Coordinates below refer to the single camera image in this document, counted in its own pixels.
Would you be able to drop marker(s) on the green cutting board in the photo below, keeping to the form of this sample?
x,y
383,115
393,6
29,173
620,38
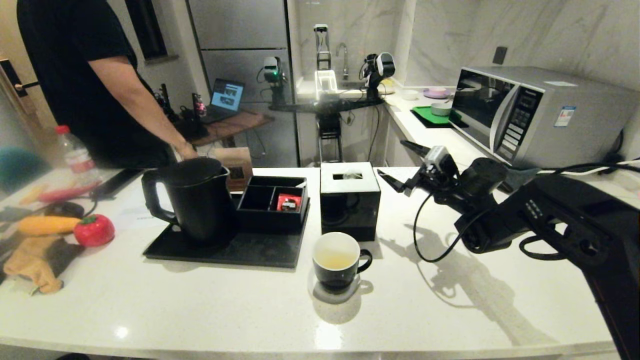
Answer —
x,y
424,114

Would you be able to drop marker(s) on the grey refrigerator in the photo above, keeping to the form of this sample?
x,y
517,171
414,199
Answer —
x,y
240,30

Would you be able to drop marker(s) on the person's bare hand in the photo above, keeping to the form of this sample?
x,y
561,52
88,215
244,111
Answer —
x,y
187,151

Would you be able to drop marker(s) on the yellow toy corn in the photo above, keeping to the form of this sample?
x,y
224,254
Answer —
x,y
47,226

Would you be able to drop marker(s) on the black electric kettle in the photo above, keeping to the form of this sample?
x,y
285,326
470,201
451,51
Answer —
x,y
200,205

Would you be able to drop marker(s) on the black wall outlet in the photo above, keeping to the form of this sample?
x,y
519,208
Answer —
x,y
499,55

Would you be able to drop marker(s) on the teal chair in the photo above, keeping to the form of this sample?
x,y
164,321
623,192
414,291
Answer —
x,y
20,167

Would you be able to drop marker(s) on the dark window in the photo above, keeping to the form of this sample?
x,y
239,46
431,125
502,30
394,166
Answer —
x,y
145,29

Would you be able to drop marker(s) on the wooden desk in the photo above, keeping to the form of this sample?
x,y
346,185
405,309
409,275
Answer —
x,y
240,125

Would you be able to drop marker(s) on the white dish rack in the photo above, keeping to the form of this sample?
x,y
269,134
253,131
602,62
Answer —
x,y
325,81

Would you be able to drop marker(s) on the black cup white inside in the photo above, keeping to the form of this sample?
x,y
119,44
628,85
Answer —
x,y
335,277

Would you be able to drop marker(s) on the upright black gripper stand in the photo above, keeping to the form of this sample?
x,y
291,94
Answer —
x,y
320,34

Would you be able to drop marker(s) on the black compartment organizer box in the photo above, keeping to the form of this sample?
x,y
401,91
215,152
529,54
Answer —
x,y
272,222

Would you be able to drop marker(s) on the red sachet packet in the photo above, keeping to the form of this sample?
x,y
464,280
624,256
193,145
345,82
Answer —
x,y
290,201

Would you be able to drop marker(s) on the black smartphone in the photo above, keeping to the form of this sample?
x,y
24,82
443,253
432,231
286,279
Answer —
x,y
117,182

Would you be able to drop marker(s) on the yellow round dish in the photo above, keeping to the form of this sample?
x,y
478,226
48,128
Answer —
x,y
389,89

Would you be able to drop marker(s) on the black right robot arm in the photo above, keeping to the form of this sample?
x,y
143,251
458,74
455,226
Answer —
x,y
550,220

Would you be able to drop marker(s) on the small white bowl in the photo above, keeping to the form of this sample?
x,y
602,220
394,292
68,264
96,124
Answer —
x,y
409,94

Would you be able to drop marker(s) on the silver microwave oven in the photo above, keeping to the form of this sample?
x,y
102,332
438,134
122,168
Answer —
x,y
575,123

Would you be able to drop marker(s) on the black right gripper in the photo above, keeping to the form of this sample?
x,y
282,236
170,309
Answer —
x,y
437,187

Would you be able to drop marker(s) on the black serving tray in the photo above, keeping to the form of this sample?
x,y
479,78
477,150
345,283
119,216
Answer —
x,y
260,252

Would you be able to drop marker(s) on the black tissue box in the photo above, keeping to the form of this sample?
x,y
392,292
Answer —
x,y
350,210

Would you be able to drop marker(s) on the plastic bottle red cap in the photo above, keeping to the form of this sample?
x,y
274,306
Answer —
x,y
75,155

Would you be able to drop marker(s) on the purple plate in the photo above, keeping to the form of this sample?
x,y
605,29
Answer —
x,y
436,93

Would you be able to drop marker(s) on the red toy tomato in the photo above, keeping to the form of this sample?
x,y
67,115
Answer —
x,y
94,231

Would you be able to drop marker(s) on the grey-blue cloth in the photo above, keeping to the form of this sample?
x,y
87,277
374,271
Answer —
x,y
520,177

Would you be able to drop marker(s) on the small grey bowl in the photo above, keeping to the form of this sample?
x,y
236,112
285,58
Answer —
x,y
440,108

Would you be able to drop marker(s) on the green cutting mat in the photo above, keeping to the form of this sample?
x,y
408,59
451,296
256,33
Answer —
x,y
425,124

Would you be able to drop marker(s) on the brown QR code sign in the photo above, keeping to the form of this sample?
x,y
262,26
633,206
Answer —
x,y
237,162

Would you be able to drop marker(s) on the open laptop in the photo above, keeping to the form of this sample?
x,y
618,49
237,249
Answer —
x,y
227,96

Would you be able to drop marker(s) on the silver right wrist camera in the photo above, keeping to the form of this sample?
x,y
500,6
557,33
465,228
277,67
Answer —
x,y
438,159

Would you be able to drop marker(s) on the tan cloth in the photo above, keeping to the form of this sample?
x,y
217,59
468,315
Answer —
x,y
35,265

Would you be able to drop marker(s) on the person in black t-shirt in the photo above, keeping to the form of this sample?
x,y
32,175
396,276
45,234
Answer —
x,y
75,75

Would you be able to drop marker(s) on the beige wooden door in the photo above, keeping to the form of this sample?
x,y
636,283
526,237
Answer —
x,y
20,107

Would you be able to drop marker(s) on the white printed paper sheet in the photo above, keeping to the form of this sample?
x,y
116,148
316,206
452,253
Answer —
x,y
132,216

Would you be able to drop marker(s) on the pink toy vegetable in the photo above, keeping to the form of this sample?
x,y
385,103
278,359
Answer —
x,y
67,194

